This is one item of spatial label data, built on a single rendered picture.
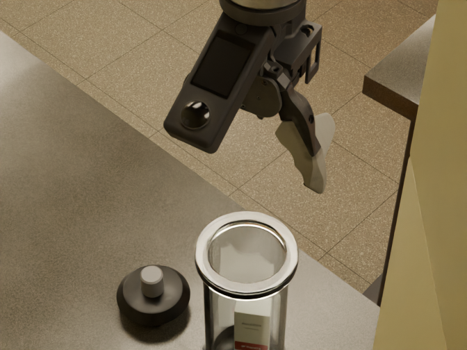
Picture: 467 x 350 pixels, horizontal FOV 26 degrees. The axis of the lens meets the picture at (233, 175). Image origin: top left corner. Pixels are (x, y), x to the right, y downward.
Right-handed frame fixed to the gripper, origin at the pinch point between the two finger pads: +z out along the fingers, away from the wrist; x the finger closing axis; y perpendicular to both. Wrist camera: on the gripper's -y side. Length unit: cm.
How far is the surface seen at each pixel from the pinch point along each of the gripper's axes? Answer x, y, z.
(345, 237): 22, 97, 127
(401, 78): 3, 57, 34
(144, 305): 13.6, 0.0, 31.4
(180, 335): 8.8, 0.5, 35.0
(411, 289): -25, -34, -38
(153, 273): 13.8, 2.9, 28.4
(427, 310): -26, -36, -40
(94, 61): 115, 122, 127
